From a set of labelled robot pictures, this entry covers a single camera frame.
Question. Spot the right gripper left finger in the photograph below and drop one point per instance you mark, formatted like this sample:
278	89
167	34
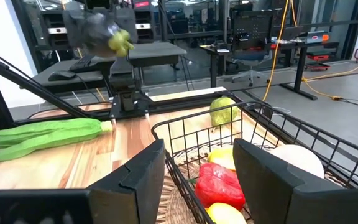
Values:
135	186

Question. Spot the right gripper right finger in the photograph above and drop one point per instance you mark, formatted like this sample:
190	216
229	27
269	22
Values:
275	193

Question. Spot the pink peach small stem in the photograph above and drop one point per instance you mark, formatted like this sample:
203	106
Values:
300	158

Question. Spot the yellow lemon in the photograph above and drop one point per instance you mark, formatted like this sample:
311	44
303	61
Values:
225	214

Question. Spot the red bell pepper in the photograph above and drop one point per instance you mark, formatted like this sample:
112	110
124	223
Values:
217	186

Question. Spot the yellow mango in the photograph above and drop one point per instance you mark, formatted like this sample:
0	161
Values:
222	157

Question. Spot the green pear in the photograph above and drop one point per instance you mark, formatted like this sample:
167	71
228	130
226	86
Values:
224	110

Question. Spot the green leek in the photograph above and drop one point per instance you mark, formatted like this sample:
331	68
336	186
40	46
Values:
42	137

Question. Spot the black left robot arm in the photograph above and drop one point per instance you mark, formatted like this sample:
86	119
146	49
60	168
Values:
126	84

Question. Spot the black drawer cabinet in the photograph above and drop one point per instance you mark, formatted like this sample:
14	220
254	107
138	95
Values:
144	21
53	29

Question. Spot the black keyboard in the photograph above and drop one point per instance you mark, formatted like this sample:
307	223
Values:
82	63

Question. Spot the round woven placemat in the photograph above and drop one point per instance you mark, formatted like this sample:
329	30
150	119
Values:
172	202

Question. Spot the black computer mouse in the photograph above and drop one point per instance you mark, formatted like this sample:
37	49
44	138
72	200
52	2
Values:
61	75

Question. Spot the yellow power connector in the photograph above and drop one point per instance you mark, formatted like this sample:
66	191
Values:
336	98

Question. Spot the blue office chair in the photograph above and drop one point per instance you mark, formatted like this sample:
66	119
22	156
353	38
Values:
250	59

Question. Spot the small black desk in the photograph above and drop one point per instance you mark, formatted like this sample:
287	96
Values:
214	62

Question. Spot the laptop with red sticker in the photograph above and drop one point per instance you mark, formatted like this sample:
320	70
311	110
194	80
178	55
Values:
317	37

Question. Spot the black pegboard panel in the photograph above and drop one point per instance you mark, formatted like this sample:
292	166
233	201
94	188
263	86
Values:
252	28

